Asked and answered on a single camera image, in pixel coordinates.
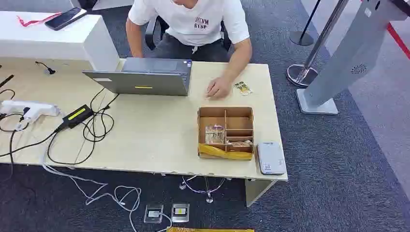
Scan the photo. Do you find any floor socket box open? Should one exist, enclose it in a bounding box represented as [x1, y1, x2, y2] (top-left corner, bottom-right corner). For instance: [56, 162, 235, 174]
[144, 204, 164, 224]

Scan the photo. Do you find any yellow strip on floor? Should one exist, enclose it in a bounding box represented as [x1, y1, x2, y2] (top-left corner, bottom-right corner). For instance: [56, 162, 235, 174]
[166, 227, 255, 232]

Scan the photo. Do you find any person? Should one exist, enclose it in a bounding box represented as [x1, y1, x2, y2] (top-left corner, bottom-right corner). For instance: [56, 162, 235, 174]
[125, 0, 253, 100]

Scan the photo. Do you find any white counter block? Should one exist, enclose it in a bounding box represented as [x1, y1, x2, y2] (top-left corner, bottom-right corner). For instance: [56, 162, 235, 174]
[0, 11, 120, 72]

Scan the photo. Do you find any chrome chair base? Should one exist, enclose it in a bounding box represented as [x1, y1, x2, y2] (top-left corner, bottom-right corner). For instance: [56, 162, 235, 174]
[179, 175, 233, 204]

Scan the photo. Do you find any pale wooden desk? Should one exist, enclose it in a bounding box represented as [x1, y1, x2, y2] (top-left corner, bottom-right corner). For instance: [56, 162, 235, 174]
[0, 57, 289, 208]

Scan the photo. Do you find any black power cable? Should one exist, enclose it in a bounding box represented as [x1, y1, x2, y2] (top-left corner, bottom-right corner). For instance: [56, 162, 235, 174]
[0, 87, 120, 166]

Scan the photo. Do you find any red lanyard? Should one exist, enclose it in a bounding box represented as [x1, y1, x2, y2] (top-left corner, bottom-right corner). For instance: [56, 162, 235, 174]
[16, 12, 62, 28]

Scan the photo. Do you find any black smartphone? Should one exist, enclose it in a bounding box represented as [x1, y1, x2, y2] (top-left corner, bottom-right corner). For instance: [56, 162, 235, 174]
[44, 7, 88, 31]

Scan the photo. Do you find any card stack in box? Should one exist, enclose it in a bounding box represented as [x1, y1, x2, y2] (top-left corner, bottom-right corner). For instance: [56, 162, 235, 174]
[205, 125, 226, 145]

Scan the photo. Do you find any floor socket box closed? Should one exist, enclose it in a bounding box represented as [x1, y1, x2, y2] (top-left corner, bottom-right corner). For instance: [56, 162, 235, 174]
[171, 203, 190, 223]

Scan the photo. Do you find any grey laptop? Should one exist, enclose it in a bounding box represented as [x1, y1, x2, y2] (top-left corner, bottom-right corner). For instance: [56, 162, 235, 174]
[82, 58, 193, 97]

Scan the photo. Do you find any chrome stanchion post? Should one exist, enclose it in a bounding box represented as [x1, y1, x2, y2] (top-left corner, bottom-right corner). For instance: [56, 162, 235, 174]
[286, 0, 350, 87]

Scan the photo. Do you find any white cable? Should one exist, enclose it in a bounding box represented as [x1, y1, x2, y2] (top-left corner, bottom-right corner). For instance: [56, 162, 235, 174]
[42, 153, 174, 232]

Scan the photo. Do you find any grey kiosk stand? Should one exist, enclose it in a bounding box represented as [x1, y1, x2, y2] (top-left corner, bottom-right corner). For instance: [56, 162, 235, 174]
[296, 0, 410, 115]

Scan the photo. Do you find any black power adapter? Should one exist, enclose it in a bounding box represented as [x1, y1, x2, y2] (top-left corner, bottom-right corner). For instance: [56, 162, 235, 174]
[61, 104, 94, 130]

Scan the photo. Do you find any wooden compartment box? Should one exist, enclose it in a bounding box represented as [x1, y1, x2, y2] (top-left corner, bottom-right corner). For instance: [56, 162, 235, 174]
[197, 106, 255, 161]

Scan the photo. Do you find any person's hand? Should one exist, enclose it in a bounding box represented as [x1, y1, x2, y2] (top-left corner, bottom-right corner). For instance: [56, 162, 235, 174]
[205, 76, 233, 100]

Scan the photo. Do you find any white card reader device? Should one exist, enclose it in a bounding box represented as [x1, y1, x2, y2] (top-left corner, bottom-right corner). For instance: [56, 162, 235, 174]
[257, 142, 287, 175]

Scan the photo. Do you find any white handheld scanner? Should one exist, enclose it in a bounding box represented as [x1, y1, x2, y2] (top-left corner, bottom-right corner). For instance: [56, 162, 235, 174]
[0, 100, 61, 124]

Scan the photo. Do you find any small card in box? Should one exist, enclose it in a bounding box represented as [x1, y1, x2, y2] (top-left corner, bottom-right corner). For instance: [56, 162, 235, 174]
[226, 139, 254, 147]

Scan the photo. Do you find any black stanchion post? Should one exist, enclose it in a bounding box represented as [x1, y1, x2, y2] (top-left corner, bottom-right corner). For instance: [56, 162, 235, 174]
[289, 0, 322, 46]

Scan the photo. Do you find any small black desk microphone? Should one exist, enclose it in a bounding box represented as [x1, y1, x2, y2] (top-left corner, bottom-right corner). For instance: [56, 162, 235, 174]
[35, 61, 57, 75]

